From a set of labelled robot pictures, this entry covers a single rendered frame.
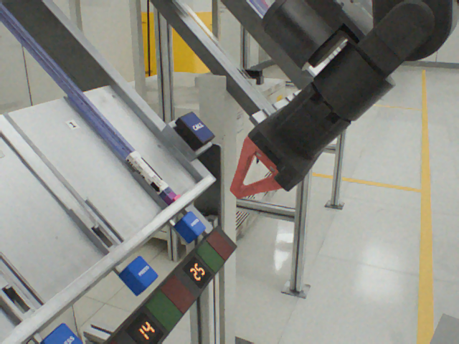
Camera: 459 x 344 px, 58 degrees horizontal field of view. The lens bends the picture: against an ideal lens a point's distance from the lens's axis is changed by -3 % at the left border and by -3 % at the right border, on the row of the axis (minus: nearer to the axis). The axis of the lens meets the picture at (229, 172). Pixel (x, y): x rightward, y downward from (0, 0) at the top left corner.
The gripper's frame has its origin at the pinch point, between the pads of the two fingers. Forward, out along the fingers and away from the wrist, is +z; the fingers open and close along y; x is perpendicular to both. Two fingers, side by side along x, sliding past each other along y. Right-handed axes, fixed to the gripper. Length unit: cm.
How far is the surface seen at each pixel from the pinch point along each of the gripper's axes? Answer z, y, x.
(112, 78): 7.6, -8.0, -23.5
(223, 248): 10.2, -3.5, 4.3
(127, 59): 150, -253, -140
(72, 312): 55, -9, -5
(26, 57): 141, -150, -148
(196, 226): 8.0, 0.1, -0.2
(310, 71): 7, -87, -10
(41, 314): 7.1, 22.3, -3.5
